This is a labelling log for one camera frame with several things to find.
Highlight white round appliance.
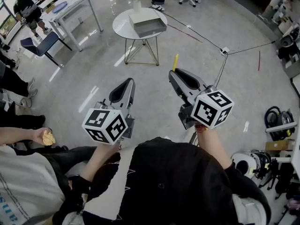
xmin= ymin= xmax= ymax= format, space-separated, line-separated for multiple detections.
xmin=231 ymin=150 xmax=272 ymax=180

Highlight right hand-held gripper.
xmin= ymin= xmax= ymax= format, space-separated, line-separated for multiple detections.
xmin=169 ymin=68 xmax=235 ymax=130

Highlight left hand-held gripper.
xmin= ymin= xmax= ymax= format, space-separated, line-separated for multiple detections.
xmin=81 ymin=78 xmax=136 ymax=146

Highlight white vase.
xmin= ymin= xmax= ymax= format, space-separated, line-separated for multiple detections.
xmin=133 ymin=0 xmax=143 ymax=14

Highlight blue chair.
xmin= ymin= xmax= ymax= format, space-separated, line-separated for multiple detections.
xmin=20 ymin=31 xmax=73 ymax=67

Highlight person's right forearm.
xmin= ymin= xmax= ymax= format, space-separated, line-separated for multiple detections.
xmin=195 ymin=125 xmax=233 ymax=171

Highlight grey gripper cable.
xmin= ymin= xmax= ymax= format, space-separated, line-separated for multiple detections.
xmin=214 ymin=54 xmax=228 ymax=86

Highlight person's light trousers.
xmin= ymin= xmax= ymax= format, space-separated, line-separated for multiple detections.
xmin=233 ymin=193 xmax=267 ymax=225

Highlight red floor cable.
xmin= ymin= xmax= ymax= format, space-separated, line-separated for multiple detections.
xmin=167 ymin=23 xmax=203 ymax=43

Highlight black yellow vacuum cleaner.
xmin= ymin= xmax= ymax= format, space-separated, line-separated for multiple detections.
xmin=264 ymin=105 xmax=296 ymax=142

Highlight grey drawer box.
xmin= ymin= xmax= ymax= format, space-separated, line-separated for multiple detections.
xmin=128 ymin=8 xmax=167 ymax=38

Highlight yellow food piece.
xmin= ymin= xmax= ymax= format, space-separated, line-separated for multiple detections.
xmin=42 ymin=129 xmax=56 ymax=146

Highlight black appliance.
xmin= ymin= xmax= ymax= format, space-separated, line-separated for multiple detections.
xmin=277 ymin=27 xmax=300 ymax=60

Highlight person's left forearm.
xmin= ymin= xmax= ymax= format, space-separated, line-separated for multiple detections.
xmin=79 ymin=138 xmax=121 ymax=182

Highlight person's black white top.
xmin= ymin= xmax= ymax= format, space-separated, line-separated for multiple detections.
xmin=44 ymin=136 xmax=272 ymax=225

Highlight round white side table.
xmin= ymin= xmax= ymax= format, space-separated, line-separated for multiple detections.
xmin=112 ymin=7 xmax=168 ymax=66

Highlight black floor cable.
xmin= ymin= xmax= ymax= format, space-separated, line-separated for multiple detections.
xmin=227 ymin=38 xmax=282 ymax=55
xmin=161 ymin=10 xmax=223 ymax=51

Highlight cardboard box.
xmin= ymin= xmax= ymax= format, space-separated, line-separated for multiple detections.
xmin=265 ymin=139 xmax=295 ymax=151

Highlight white desk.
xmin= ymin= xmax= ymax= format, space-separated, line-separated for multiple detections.
xmin=38 ymin=0 xmax=104 ymax=53

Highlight blue plate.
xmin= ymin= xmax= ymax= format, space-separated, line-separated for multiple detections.
xmin=51 ymin=1 xmax=68 ymax=14

